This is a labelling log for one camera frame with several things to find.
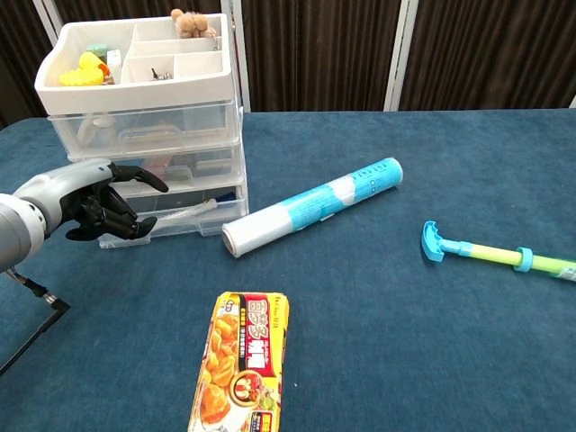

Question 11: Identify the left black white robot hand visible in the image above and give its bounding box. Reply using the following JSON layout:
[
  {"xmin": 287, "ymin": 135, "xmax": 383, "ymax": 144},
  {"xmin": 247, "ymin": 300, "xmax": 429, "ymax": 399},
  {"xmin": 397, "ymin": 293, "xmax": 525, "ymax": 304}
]
[{"xmin": 13, "ymin": 157, "xmax": 170, "ymax": 242}]

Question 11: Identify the clear plastic drawer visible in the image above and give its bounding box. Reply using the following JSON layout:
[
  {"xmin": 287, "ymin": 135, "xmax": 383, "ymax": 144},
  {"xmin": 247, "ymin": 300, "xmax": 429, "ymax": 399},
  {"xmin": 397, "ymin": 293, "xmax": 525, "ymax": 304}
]
[
  {"xmin": 97, "ymin": 184, "xmax": 250, "ymax": 249},
  {"xmin": 47, "ymin": 99, "xmax": 240, "ymax": 159},
  {"xmin": 67, "ymin": 146, "xmax": 247, "ymax": 200}
]

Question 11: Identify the white plastic organizer box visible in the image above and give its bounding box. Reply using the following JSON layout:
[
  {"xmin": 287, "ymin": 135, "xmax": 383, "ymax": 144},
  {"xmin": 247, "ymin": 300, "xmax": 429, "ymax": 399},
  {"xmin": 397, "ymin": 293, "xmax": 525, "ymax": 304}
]
[{"xmin": 34, "ymin": 12, "xmax": 250, "ymax": 249}]

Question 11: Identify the yellow snack packet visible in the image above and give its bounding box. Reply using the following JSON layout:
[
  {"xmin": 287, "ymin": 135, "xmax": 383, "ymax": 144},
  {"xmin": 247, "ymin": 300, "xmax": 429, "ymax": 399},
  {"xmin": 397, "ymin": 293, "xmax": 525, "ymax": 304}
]
[{"xmin": 187, "ymin": 291, "xmax": 291, "ymax": 432}]

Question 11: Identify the clear wrapped toothbrush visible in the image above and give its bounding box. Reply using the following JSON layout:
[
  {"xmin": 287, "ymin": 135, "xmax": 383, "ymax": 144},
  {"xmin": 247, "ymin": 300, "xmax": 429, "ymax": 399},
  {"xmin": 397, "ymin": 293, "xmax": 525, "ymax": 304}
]
[{"xmin": 155, "ymin": 192, "xmax": 239, "ymax": 225}]

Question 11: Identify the yellow rubber duck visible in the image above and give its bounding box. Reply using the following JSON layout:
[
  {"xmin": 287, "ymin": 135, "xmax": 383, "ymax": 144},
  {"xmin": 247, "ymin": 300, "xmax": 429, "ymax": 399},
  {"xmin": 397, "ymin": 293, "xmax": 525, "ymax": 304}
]
[{"xmin": 58, "ymin": 51, "xmax": 112, "ymax": 87}]

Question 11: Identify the small white block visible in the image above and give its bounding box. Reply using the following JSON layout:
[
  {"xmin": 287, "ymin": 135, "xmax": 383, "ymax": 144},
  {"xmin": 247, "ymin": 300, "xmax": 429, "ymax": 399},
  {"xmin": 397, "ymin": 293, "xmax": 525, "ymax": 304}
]
[{"xmin": 106, "ymin": 49, "xmax": 123, "ymax": 85}]

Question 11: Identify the dark brown curtain panel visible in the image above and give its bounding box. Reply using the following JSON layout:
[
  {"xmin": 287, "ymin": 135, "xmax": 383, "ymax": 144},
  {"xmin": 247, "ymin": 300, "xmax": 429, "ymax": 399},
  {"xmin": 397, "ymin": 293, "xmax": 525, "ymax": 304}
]
[
  {"xmin": 239, "ymin": 0, "xmax": 402, "ymax": 114},
  {"xmin": 53, "ymin": 0, "xmax": 234, "ymax": 29},
  {"xmin": 397, "ymin": 0, "xmax": 576, "ymax": 112},
  {"xmin": 0, "ymin": 0, "xmax": 51, "ymax": 130}
]

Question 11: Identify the brown plush toy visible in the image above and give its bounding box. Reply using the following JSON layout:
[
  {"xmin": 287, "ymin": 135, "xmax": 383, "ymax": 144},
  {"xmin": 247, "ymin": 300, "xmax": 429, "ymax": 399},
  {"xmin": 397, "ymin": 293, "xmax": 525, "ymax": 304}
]
[{"xmin": 169, "ymin": 8, "xmax": 218, "ymax": 40}]

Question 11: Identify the blue white plastic wrap roll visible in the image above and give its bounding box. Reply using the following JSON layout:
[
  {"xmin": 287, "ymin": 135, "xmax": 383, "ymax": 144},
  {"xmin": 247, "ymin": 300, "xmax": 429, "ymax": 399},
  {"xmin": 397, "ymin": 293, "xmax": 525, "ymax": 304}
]
[{"xmin": 220, "ymin": 156, "xmax": 404, "ymax": 259}]

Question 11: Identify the blue table cloth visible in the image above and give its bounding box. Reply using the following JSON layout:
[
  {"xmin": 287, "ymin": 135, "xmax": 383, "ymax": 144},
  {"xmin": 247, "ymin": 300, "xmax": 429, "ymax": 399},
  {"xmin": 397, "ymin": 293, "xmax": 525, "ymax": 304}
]
[{"xmin": 0, "ymin": 106, "xmax": 576, "ymax": 432}]

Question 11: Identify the blue green toy water pump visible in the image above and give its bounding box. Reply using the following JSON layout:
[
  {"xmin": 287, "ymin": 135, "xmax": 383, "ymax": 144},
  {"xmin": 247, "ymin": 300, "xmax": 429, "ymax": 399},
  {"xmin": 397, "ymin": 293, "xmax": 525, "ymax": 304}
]
[{"xmin": 420, "ymin": 220, "xmax": 576, "ymax": 284}]

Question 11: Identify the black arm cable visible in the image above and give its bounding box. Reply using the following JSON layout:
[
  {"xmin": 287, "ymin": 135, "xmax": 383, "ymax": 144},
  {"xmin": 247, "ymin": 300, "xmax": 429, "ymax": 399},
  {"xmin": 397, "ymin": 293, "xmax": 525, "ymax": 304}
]
[{"xmin": 0, "ymin": 265, "xmax": 72, "ymax": 375}]

